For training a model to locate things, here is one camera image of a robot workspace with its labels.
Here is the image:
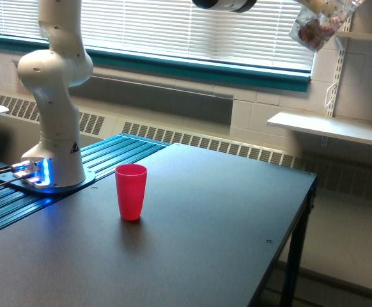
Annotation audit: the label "white wall shelf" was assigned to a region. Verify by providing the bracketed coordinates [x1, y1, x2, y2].
[267, 112, 372, 145]
[336, 31, 372, 41]

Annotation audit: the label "white window blinds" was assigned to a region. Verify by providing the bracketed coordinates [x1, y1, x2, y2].
[0, 1, 314, 72]

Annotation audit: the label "black cable lower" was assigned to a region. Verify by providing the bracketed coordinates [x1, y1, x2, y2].
[0, 177, 27, 193]

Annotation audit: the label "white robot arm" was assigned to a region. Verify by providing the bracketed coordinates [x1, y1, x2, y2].
[15, 1, 95, 191]

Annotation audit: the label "white wall shelf lower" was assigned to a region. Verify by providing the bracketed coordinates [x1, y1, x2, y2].
[267, 112, 372, 145]

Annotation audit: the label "blue aluminium rail bed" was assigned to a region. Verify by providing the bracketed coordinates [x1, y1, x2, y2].
[0, 134, 169, 230]

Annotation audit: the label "white wall shelf upper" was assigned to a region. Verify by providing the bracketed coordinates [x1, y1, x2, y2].
[336, 31, 372, 41]

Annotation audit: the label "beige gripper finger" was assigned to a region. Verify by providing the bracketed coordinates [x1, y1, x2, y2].
[297, 0, 327, 14]

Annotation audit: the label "clear plastic cup with candies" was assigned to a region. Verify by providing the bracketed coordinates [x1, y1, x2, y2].
[290, 0, 363, 52]

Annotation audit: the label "red plastic cup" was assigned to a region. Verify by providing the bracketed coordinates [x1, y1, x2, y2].
[115, 164, 147, 221]

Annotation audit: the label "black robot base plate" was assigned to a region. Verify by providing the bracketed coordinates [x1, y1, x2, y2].
[8, 168, 96, 195]

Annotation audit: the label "black table leg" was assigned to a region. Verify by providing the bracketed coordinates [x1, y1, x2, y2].
[279, 178, 318, 306]

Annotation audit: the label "white shelf rail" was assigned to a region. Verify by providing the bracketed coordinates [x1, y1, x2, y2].
[324, 17, 352, 118]

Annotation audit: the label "baseboard heater grille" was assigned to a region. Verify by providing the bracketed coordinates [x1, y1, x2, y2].
[0, 95, 372, 200]

